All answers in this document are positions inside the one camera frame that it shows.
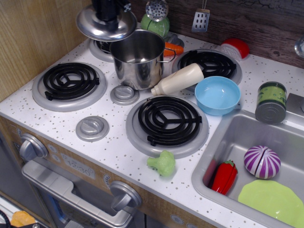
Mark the red white toy cheese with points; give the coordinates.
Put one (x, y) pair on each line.
(235, 48)

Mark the front right stove burner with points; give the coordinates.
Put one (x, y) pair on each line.
(167, 123)

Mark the orange yellow object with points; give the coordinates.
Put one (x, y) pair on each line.
(21, 218)

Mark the silver oven door handle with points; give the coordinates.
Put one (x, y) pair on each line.
(61, 189)

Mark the steel sink basin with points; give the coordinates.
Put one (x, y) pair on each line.
(239, 131)

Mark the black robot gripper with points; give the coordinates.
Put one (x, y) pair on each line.
(108, 10)

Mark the stainless steel pot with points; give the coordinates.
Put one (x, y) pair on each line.
(138, 59)

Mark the back right stove burner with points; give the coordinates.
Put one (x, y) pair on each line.
(211, 62)

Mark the silver oven knob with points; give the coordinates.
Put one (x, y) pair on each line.
(32, 148)
(124, 196)

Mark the orange toy carrot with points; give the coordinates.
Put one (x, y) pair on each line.
(174, 48)

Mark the cream plastic bottle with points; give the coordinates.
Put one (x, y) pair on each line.
(183, 78)

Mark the light green plate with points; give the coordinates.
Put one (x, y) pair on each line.
(275, 200)

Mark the purple striped toy onion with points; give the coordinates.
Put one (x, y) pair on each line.
(262, 162)

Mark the shiny steel pot lid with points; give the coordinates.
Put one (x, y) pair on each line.
(121, 27)

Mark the stove burner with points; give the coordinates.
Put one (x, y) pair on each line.
(100, 50)
(167, 123)
(69, 87)
(211, 62)

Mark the back left stove burner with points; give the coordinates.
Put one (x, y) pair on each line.
(100, 50)

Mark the light blue bowl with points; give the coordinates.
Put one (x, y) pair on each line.
(217, 95)

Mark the back grey stovetop knob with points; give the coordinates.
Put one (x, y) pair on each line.
(173, 39)

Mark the upper grey stovetop knob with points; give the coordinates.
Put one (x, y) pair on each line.
(124, 95)

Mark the grey stovetop knob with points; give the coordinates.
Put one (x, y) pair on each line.
(173, 39)
(92, 129)
(124, 95)

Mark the chrome faucet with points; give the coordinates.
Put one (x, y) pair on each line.
(299, 47)

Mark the hanging metal skimmer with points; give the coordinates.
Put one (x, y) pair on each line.
(157, 10)

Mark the green toy cabbage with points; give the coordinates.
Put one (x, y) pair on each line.
(161, 28)

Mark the green labelled tin can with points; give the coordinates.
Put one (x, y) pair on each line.
(271, 103)

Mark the hanging metal spatula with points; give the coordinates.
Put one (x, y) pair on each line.
(201, 18)

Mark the left silver oven knob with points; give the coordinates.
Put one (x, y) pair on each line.
(32, 148)

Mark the red toy pepper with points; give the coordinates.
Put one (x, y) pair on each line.
(225, 176)

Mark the green toy broccoli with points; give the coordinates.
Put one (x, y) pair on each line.
(164, 164)

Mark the right silver oven knob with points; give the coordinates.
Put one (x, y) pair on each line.
(124, 196)

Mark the lower grey stovetop knob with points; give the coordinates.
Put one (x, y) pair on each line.
(92, 129)

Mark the front left stove burner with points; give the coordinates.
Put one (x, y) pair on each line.
(69, 87)

